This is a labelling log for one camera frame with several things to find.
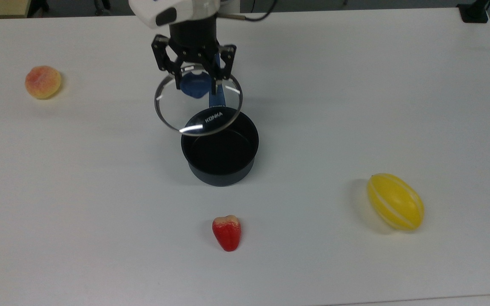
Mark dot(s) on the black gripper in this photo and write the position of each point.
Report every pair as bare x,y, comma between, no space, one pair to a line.
194,40

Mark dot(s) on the glass lid with blue knob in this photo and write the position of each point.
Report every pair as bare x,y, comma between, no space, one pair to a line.
194,87

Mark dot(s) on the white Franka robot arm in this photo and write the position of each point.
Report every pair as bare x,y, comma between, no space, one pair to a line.
172,10

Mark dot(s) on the black chair leg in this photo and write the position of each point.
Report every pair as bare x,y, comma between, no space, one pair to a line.
102,4
38,5

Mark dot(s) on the orange toy peach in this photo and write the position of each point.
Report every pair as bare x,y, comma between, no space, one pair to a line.
43,82

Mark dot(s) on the red toy wax apple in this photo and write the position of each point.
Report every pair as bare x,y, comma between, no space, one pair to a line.
227,233

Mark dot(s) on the yellow striped toy melon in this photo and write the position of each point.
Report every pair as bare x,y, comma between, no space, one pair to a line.
396,202

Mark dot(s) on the black camera pole with clamp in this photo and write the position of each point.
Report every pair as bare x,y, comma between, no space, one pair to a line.
474,12

